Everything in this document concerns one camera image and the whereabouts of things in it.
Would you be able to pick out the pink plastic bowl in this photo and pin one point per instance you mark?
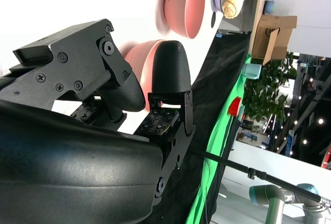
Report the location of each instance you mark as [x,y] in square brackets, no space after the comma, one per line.
[141,63]
[181,4]

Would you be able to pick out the black cloth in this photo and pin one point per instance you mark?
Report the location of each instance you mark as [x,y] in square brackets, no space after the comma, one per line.
[217,74]

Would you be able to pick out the brown cardboard box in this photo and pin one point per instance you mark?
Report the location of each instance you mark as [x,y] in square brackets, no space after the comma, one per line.
[282,27]

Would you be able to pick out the green cloth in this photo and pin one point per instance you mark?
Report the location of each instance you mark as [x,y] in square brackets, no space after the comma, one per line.
[216,142]

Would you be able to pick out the green leafy plant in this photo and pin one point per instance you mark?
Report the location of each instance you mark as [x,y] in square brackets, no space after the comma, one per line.
[269,87]

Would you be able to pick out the swirled bread roll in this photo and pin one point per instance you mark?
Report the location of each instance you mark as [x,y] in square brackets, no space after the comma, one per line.
[230,8]

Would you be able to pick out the small blue round cup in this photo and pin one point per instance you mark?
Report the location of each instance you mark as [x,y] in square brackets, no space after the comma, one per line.
[270,6]

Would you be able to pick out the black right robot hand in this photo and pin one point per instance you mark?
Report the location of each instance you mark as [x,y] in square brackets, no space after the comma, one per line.
[77,162]

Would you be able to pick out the light blue cylinder cup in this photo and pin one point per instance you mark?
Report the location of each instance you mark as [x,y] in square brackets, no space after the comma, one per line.
[252,71]

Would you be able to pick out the black pole with clamp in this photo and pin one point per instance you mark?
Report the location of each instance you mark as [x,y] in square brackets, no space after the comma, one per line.
[256,175]

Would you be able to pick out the grey teal background robot arm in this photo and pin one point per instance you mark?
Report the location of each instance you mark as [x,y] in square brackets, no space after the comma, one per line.
[274,200]

